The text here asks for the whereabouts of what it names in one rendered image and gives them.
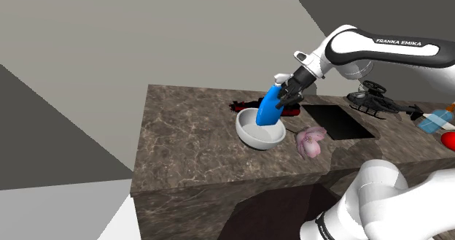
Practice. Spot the black toy helicopter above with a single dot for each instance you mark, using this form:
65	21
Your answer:
373	102

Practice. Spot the red round object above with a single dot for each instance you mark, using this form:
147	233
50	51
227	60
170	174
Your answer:
449	140

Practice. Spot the blue spray bottle white cap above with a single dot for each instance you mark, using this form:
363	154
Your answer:
268	109

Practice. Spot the pink flower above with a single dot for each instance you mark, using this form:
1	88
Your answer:
310	139

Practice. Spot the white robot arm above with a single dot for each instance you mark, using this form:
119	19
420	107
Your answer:
376	50

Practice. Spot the white bowl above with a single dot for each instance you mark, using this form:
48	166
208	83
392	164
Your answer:
261	136

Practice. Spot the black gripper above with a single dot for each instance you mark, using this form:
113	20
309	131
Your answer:
302	77

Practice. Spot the light blue bottle orange cap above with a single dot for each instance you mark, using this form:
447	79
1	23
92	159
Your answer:
435	122

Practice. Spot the red and black toy vehicle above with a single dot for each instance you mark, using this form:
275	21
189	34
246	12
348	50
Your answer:
245	106

